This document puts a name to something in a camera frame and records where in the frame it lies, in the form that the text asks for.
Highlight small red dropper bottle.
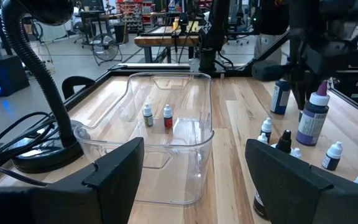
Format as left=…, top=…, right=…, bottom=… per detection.
left=163, top=104, right=174, bottom=128

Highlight black chair back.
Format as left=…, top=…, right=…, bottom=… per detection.
left=61, top=75, right=96, bottom=101

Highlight large purple food coloring bottle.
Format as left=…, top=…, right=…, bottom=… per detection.
left=296, top=80, right=331, bottom=146

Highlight black thin cable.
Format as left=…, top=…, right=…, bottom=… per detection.
left=0, top=166, right=49, bottom=187

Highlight clear plastic bin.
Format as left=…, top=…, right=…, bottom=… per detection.
left=73, top=72, right=216, bottom=206

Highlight black computer blue lights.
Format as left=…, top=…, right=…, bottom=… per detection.
left=0, top=54, right=30, bottom=98

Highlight small olive-label dropper bottle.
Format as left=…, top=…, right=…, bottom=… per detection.
left=142, top=103, right=154, bottom=128

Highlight floor fan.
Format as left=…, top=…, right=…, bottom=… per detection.
left=90, top=32, right=124, bottom=67

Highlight small maroon dropper bottle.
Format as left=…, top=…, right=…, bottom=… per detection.
left=260, top=117, right=273, bottom=142

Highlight large blue food coloring bottle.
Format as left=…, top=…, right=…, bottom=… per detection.
left=270, top=79, right=291, bottom=115

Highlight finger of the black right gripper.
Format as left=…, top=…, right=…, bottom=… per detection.
left=291, top=77, right=307, bottom=110
left=306, top=71, right=323, bottom=100

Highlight wooden background table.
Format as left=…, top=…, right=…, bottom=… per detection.
left=134, top=26, right=229, bottom=65

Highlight shelf with red bins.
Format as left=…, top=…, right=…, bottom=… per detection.
left=116, top=0, right=155, bottom=32

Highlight black gooseneck desk lamp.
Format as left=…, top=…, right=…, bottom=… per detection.
left=1, top=0, right=85, bottom=174

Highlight large black-tipped coloring bottle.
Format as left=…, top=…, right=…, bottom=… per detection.
left=252, top=129, right=293, bottom=221

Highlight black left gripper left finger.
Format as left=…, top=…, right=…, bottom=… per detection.
left=73, top=137, right=145, bottom=224

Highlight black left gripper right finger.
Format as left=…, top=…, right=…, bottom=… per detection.
left=245, top=139, right=347, bottom=224

